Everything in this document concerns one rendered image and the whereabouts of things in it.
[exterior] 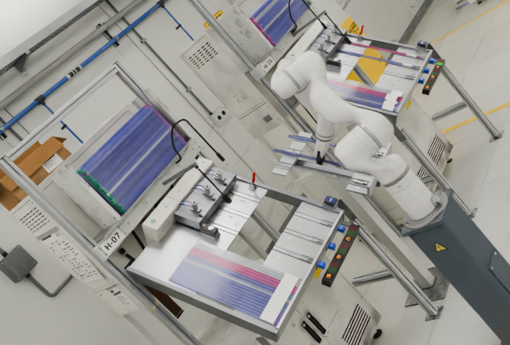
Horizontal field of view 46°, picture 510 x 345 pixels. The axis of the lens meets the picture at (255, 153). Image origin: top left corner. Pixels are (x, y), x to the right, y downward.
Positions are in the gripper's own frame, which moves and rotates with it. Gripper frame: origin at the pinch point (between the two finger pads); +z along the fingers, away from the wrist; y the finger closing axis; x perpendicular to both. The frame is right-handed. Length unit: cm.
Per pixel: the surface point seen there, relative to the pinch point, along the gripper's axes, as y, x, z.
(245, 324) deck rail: 90, 6, 11
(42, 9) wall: -83, -248, 31
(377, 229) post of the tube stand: 0.3, 34.8, 31.5
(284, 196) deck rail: 22.0, -8.5, 9.7
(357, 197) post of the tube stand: -1.6, 20.9, 17.3
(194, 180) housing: 37, -49, 5
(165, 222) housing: 64, -48, 7
